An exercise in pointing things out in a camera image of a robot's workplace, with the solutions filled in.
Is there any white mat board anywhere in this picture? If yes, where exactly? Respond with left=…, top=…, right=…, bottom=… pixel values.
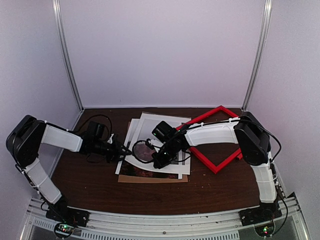
left=125, top=112, right=191, bottom=175

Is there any right controller board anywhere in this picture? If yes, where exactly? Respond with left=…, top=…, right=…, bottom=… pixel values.
left=254, top=223, right=276, bottom=238

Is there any controller board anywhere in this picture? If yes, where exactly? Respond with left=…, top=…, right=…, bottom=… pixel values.
left=53, top=222, right=75, bottom=239
left=254, top=223, right=276, bottom=238

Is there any left aluminium corner post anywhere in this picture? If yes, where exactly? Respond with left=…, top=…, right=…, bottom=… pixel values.
left=52, top=0, right=84, bottom=112

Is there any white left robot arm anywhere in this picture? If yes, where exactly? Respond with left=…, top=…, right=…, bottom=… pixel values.
left=5, top=115, right=132, bottom=222

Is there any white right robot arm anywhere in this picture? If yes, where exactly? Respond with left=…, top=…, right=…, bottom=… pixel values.
left=151, top=112, right=277, bottom=221

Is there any red handled screwdriver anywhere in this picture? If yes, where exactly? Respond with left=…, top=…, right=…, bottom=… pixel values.
left=237, top=154, right=243, bottom=161

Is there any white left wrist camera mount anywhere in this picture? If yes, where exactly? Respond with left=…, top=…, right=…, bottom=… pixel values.
left=107, top=133, right=117, bottom=144

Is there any photo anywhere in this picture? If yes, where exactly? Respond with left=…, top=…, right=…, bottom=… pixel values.
left=114, top=118, right=182, bottom=180

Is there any red picture frame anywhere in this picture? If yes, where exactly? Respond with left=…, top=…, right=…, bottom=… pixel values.
left=186, top=105, right=242, bottom=174

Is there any aluminium corner post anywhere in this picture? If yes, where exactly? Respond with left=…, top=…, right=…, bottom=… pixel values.
left=241, top=0, right=273, bottom=111
left=52, top=0, right=84, bottom=112

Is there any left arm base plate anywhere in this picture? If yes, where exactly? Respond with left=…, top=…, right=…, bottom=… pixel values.
left=45, top=208, right=90, bottom=227

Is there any right aluminium corner post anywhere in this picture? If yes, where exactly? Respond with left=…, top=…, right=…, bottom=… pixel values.
left=241, top=0, right=273, bottom=111

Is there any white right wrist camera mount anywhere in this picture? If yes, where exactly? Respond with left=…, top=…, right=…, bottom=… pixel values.
left=146, top=138, right=163, bottom=148

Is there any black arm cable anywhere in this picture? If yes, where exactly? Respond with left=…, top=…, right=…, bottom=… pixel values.
left=72, top=114, right=113, bottom=163
left=131, top=117, right=290, bottom=226

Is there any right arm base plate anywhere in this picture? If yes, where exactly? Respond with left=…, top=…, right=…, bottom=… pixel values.
left=239, top=206, right=282, bottom=226

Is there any brown frame backing board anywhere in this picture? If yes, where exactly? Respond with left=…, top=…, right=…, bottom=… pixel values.
left=118, top=174, right=189, bottom=184

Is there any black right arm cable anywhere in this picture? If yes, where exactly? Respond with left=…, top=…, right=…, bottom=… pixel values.
left=131, top=117, right=290, bottom=226

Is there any left controller board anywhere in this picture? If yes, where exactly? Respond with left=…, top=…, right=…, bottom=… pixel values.
left=53, top=222, right=75, bottom=239

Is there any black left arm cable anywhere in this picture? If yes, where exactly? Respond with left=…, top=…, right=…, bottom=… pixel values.
left=72, top=114, right=113, bottom=163

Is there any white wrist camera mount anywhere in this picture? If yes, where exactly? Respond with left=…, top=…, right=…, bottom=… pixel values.
left=146, top=138, right=163, bottom=148
left=107, top=133, right=117, bottom=144

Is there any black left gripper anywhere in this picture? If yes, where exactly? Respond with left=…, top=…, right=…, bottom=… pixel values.
left=93, top=137, right=133, bottom=163

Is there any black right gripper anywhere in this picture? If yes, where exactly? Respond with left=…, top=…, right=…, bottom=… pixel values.
left=151, top=141, right=182, bottom=170

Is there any aluminium front rail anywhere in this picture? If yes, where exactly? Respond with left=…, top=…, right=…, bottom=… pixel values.
left=17, top=197, right=311, bottom=240

